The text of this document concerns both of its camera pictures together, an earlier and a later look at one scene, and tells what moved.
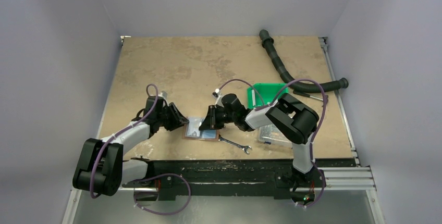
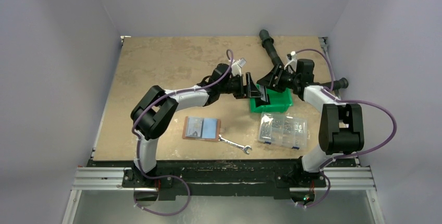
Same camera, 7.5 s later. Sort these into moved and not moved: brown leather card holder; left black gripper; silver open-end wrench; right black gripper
Moved: left black gripper; right black gripper
Not moved: silver open-end wrench; brown leather card holder
